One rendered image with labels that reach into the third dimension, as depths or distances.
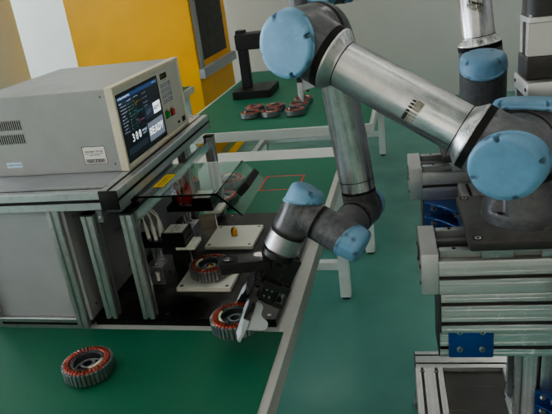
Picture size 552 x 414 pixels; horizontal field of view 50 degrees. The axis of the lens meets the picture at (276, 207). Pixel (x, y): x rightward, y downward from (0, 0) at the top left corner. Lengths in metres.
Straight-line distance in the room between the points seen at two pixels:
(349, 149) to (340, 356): 1.47
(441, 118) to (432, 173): 0.63
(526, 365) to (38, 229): 1.24
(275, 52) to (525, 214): 0.53
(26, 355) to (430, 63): 5.77
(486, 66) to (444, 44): 5.16
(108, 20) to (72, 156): 3.92
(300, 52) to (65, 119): 0.69
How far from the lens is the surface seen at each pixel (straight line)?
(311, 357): 2.59
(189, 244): 1.60
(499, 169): 1.00
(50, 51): 7.95
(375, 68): 1.05
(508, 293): 1.24
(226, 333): 1.31
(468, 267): 1.20
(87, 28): 5.53
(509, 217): 1.17
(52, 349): 1.57
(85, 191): 1.42
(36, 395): 1.43
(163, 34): 5.24
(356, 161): 1.25
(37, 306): 1.66
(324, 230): 1.19
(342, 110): 1.23
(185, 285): 1.61
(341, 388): 2.42
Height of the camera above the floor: 1.54
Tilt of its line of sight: 22 degrees down
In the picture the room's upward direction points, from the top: 7 degrees counter-clockwise
